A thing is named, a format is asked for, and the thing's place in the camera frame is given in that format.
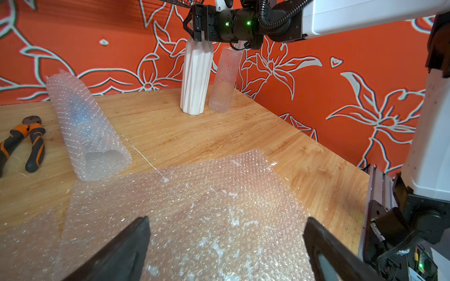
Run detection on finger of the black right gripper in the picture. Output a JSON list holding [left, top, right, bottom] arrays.
[[183, 9, 197, 38]]

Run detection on black wire wall basket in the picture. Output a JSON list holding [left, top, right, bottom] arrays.
[[162, 0, 204, 8]]

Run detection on narrow bubble bundle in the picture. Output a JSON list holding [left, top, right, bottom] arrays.
[[46, 69, 132, 181]]

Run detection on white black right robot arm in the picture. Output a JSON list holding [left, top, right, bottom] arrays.
[[184, 1, 450, 280]]

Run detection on bubble wrap roll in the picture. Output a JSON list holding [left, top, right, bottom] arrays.
[[53, 150, 314, 281]]

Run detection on bubble wrap sheet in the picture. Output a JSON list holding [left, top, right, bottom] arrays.
[[1, 211, 60, 281]]

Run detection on orange black pliers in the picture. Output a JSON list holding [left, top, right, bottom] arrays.
[[0, 115, 46, 178]]

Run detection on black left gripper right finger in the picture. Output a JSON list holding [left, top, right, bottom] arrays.
[[303, 217, 383, 281]]

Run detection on white ribbed ceramic vase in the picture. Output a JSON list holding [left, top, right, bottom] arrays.
[[180, 37, 214, 115]]

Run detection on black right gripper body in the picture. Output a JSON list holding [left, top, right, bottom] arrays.
[[191, 1, 306, 49]]

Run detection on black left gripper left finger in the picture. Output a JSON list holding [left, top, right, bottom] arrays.
[[65, 216, 151, 281]]

